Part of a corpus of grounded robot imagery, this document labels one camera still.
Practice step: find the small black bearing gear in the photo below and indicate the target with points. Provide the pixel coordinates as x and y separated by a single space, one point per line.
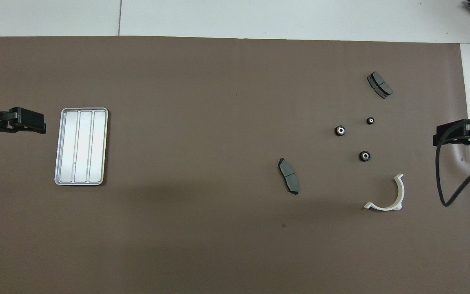
370 121

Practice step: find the small black wheel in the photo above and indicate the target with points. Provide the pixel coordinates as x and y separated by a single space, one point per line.
340 131

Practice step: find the silver metal tray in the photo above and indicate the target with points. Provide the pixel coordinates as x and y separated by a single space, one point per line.
80 147

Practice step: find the grey brake pad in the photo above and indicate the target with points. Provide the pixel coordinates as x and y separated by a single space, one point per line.
289 175
380 85

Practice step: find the brown table mat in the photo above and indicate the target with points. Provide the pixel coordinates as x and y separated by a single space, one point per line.
218 122

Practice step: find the white curved plastic bracket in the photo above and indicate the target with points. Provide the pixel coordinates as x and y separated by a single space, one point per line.
384 208

